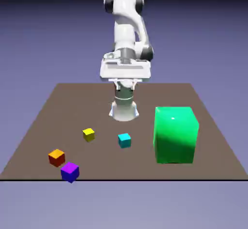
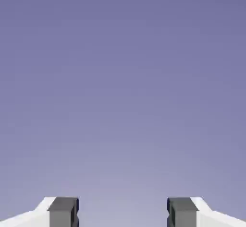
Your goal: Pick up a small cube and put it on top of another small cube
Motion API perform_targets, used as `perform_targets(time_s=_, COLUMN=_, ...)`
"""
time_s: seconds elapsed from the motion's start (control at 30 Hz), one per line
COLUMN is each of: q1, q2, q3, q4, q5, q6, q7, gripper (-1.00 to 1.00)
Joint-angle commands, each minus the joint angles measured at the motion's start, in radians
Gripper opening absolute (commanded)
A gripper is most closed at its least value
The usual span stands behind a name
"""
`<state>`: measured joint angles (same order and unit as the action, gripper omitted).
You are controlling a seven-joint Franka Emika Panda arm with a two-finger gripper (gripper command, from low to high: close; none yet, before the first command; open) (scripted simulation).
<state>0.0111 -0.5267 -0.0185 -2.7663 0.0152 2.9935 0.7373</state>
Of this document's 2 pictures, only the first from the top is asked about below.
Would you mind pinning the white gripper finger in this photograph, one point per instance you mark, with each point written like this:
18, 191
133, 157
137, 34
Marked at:
117, 85
133, 85

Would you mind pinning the small cyan cube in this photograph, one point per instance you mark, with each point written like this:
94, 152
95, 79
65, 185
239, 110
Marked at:
124, 140

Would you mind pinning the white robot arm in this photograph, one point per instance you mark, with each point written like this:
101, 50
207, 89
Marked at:
124, 19

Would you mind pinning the small orange cube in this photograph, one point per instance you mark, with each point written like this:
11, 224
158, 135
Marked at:
56, 157

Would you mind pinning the small yellow cube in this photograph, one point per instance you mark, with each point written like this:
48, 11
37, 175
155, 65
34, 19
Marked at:
88, 134

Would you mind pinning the small purple cube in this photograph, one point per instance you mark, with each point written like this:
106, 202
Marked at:
70, 172

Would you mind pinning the large green box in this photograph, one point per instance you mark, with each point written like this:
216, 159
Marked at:
175, 135

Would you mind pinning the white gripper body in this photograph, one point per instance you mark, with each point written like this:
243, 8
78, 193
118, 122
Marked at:
125, 70

